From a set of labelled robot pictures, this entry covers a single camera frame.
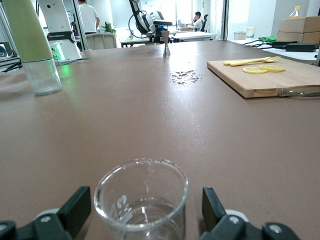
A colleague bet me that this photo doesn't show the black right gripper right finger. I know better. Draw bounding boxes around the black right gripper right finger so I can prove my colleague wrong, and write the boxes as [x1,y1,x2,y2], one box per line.
[198,186,301,240]

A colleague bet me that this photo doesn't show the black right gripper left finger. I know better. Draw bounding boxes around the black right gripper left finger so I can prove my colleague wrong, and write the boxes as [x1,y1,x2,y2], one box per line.
[0,185,92,240]

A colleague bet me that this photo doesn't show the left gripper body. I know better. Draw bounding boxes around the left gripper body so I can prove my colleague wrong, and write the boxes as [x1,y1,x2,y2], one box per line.
[149,24,174,39]

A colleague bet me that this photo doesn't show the steel double jigger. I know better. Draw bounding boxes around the steel double jigger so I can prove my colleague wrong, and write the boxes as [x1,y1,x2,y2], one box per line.
[160,30,172,56]

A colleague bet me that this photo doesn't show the clear glass measuring cup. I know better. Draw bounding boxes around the clear glass measuring cup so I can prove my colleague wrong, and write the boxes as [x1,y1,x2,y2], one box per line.
[93,157,190,240]

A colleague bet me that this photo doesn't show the white paper cup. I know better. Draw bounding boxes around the white paper cup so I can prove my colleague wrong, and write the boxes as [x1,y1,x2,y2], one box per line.
[245,26,257,40]

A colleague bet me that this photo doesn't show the white office desk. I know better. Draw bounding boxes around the white office desk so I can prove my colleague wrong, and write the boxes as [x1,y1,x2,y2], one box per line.
[171,30,218,43]

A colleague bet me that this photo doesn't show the seated person white shirt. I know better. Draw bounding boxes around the seated person white shirt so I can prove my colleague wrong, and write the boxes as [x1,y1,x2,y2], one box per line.
[190,11,204,32]

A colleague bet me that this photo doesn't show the black office chair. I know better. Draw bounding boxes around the black office chair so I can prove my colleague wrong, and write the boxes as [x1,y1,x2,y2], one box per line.
[201,14,210,33]

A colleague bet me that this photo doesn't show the spilled liquid droplets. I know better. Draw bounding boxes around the spilled liquid droplets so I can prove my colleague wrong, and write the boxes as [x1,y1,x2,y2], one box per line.
[170,69,205,85]

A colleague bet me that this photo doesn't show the green potted plant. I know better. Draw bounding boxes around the green potted plant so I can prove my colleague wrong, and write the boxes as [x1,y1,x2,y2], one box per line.
[100,21,118,35]

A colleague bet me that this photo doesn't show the beige chair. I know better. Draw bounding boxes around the beige chair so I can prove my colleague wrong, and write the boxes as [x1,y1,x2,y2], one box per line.
[85,32,118,50]

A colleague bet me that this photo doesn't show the standing person white shirt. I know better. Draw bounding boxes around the standing person white shirt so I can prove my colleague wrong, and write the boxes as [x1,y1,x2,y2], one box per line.
[77,0,101,35]

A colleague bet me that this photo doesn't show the yellow plastic fork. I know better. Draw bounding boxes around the yellow plastic fork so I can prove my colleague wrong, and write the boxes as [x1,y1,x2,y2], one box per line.
[229,55,283,67]

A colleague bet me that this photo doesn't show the lemon slice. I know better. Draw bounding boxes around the lemon slice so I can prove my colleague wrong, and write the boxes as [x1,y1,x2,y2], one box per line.
[242,66,269,75]
[258,64,286,73]

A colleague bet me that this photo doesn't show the brown table cover sheet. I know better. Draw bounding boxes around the brown table cover sheet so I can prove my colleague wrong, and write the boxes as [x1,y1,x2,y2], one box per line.
[0,39,320,240]

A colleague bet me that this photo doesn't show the green cloth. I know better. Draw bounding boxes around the green cloth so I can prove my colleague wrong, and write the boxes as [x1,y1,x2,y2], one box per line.
[258,35,278,43]

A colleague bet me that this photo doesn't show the wooden cutting board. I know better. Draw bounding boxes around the wooden cutting board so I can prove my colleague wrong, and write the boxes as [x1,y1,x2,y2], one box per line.
[206,57,320,99]

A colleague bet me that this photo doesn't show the black power adapter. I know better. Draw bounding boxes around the black power adapter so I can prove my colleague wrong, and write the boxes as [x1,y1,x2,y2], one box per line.
[270,40,299,48]
[284,42,320,53]

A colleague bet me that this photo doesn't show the cardboard box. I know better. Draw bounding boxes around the cardboard box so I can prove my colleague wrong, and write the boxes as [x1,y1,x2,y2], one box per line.
[277,15,320,34]
[276,31,320,46]

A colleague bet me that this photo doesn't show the orange drink plastic bottle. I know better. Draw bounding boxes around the orange drink plastic bottle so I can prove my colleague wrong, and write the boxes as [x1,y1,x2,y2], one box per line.
[288,5,306,19]

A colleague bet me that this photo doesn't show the green sleeved glass bottle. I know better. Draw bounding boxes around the green sleeved glass bottle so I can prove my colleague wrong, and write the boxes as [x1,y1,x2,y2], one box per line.
[1,0,63,97]

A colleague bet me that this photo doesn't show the left wrist camera unit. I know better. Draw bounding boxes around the left wrist camera unit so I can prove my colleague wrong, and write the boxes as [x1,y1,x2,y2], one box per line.
[152,19,174,27]

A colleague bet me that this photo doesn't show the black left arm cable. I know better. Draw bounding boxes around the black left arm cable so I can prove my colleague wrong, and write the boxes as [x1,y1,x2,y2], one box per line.
[127,9,151,40]

